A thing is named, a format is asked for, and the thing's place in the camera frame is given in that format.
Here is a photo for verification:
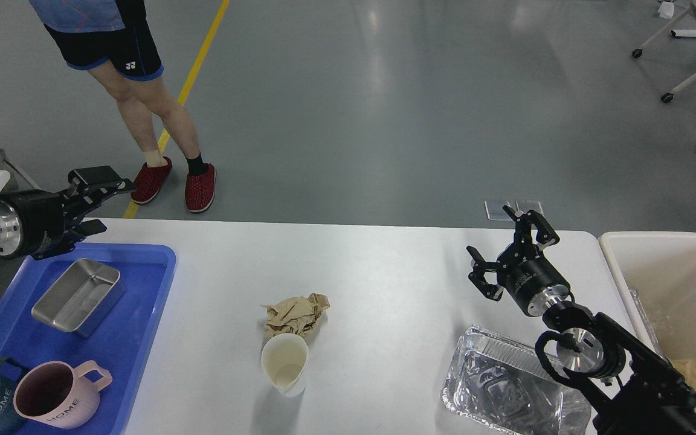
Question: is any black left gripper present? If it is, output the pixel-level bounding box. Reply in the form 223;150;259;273
0;166;137;260

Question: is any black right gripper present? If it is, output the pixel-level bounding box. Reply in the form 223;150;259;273
466;205;571;317

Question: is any stainless steel rectangular container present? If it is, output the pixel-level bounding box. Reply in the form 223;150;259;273
31;258;126;338

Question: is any aluminium foil tray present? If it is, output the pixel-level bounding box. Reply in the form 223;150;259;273
441;325;592;434

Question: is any pink home mug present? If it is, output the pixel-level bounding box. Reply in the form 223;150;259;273
12;360;114;430

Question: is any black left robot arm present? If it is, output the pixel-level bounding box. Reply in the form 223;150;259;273
0;166;137;260

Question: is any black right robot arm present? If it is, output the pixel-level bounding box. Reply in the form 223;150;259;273
467;204;696;434

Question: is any left floor outlet plate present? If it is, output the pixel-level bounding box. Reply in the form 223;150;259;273
484;200;515;221

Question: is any blue plastic tray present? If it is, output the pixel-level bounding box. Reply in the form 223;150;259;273
0;242;176;434

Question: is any beige plastic bin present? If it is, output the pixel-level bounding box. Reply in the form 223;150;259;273
599;231;696;365

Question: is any standing person in shorts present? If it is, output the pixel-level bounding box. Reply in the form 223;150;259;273
30;1;216;214

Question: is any white wheeled chair base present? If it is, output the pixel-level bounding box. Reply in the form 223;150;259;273
630;1;696;105

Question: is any crumpled brown paper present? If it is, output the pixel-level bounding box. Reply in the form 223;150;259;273
262;294;331;339

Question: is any white paper cup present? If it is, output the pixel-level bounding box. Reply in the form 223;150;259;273
260;333;309;398

